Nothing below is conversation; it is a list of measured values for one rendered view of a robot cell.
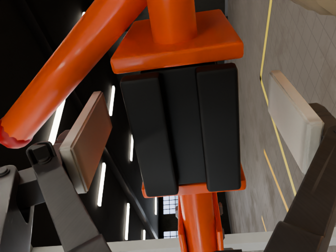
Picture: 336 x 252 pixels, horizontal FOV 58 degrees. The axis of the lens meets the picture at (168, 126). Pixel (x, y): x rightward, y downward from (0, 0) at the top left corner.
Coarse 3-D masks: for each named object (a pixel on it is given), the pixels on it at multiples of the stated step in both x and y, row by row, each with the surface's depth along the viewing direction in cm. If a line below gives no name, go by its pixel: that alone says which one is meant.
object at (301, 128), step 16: (272, 80) 19; (288, 80) 18; (272, 96) 19; (288, 96) 16; (272, 112) 20; (288, 112) 16; (304, 112) 14; (288, 128) 17; (304, 128) 14; (320, 128) 14; (288, 144) 17; (304, 144) 14; (304, 160) 15
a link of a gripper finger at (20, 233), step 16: (0, 176) 14; (16, 176) 14; (0, 192) 13; (16, 192) 13; (0, 208) 12; (16, 208) 13; (32, 208) 15; (0, 224) 11; (16, 224) 12; (0, 240) 10; (16, 240) 12
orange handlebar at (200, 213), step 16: (160, 0) 13; (176, 0) 13; (192, 0) 14; (160, 16) 13; (176, 16) 13; (192, 16) 14; (160, 32) 14; (176, 32) 14; (192, 32) 14; (176, 208) 23; (192, 208) 19; (208, 208) 19; (192, 224) 20; (208, 224) 20; (192, 240) 21; (208, 240) 21
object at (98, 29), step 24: (96, 0) 16; (120, 0) 15; (144, 0) 15; (96, 24) 16; (120, 24) 16; (72, 48) 16; (96, 48) 16; (48, 72) 17; (72, 72) 17; (24, 96) 18; (48, 96) 18; (0, 120) 20; (24, 120) 19; (24, 144) 20
